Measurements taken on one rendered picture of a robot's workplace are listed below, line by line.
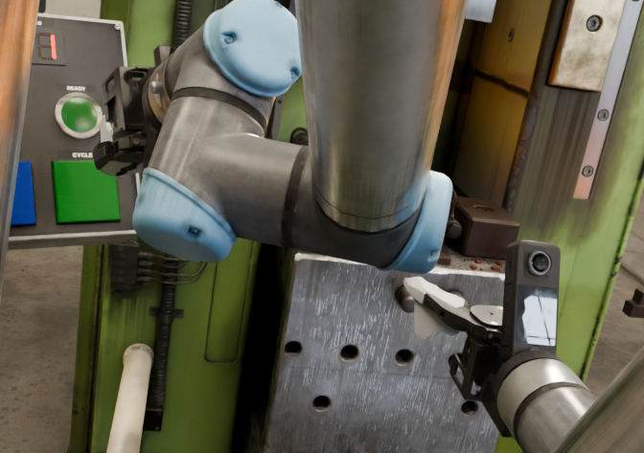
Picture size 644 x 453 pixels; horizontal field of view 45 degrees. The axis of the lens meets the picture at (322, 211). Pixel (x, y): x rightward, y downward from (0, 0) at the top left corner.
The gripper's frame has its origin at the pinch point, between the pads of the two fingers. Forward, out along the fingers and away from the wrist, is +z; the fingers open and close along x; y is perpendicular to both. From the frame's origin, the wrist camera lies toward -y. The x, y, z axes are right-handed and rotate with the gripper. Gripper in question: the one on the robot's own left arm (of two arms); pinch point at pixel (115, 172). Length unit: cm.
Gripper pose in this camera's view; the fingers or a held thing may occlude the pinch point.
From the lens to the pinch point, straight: 87.4
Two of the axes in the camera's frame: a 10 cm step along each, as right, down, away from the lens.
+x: -8.3, 0.4, -5.6
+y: -1.3, -9.8, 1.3
